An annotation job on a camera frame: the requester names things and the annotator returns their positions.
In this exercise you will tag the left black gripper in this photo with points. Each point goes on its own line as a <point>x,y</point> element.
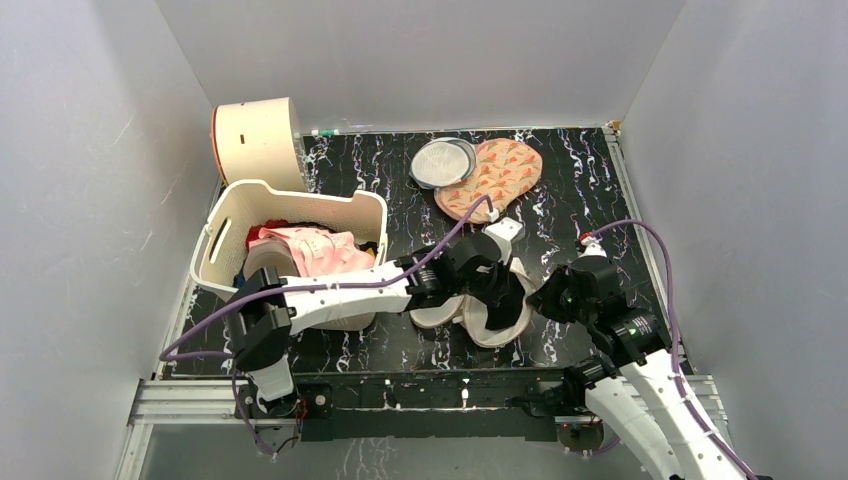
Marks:
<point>500,288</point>

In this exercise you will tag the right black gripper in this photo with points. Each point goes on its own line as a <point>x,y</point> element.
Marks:
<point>556,297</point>

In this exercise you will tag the white mesh laundry bag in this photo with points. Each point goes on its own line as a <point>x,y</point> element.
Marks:
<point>488,327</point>

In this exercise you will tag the pink bra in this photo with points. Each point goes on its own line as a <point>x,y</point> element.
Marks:
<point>319,252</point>

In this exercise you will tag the cream plastic laundry basket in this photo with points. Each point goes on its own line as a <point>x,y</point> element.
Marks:
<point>221,248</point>

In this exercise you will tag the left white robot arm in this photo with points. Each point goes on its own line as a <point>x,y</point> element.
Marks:
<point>262,319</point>

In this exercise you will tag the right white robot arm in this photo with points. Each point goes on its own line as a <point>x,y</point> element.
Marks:
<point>634,384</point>

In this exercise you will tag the beige bra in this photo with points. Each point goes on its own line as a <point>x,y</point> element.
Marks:
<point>267,262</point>

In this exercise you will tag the cream cylindrical drum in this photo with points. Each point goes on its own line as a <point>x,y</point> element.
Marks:
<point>259,140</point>

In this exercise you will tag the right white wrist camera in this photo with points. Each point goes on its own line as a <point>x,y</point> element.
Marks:
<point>589,245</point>

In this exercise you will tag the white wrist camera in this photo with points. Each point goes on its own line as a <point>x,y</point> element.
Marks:
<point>505,232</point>
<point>589,245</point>

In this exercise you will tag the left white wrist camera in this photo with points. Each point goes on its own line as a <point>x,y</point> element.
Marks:
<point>505,232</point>

